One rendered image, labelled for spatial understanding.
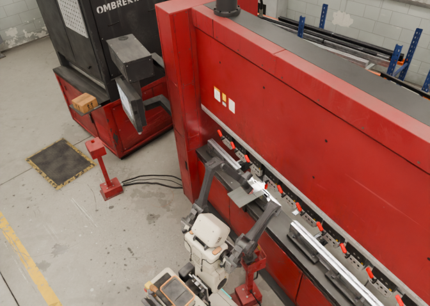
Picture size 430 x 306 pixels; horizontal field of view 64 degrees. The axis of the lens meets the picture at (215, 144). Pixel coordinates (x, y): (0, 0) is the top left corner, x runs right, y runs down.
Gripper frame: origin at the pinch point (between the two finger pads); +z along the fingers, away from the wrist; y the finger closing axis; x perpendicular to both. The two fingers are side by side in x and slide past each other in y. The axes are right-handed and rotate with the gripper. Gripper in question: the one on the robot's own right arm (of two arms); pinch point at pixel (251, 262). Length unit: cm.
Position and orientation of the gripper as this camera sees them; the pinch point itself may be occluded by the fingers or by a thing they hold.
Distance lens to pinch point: 290.6
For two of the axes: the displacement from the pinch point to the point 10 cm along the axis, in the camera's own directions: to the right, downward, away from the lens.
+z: 2.6, 6.4, 7.2
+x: -4.2, -5.9, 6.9
